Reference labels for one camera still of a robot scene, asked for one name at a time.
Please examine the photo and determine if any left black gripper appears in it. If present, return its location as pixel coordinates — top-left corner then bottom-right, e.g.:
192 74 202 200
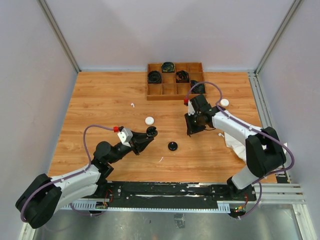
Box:
108 130 154 164

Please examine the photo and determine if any white charging case right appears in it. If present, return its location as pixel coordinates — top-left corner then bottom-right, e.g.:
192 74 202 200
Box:
219 98 230 107

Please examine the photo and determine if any wooden compartment tray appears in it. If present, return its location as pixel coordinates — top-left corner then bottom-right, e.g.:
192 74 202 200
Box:
146 61 206 101

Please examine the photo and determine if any black orange coiled strap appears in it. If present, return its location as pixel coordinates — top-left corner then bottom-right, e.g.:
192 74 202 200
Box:
175 69 190 84

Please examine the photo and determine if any dark green coiled strap right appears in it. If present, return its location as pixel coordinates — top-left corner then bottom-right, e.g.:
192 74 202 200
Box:
190 79 206 95

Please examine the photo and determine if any white charging case centre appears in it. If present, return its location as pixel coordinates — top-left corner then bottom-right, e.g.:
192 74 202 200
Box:
145 116 155 126

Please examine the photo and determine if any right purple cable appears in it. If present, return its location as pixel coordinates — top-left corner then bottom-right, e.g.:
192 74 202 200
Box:
184 81 295 221

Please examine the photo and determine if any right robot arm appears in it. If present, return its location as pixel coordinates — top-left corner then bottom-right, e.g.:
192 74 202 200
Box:
183 94 286 200

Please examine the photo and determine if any green coiled strap top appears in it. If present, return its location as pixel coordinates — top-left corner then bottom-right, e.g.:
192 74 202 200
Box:
160 61 176 74

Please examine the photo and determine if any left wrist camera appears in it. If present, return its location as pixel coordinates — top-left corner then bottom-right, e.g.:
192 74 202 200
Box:
117 127 133 148

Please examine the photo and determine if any crumpled white cloth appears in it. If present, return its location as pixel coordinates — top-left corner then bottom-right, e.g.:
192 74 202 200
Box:
221 132 287 164

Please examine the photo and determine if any black coiled strap left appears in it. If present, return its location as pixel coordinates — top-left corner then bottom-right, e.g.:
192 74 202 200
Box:
147 70 163 85

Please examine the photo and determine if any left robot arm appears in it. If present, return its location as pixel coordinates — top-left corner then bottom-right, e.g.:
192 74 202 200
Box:
15 126 158 229

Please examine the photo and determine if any white charging case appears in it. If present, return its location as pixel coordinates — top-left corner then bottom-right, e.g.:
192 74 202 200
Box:
145 116 155 126
219 98 230 107

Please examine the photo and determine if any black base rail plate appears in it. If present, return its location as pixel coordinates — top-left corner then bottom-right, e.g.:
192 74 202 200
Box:
86 181 257 210

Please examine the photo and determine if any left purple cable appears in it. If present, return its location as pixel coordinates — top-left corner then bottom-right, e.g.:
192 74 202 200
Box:
19 124 120 223

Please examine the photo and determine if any purple cable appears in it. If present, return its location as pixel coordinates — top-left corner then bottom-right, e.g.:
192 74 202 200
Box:
184 81 295 221
19 124 120 223

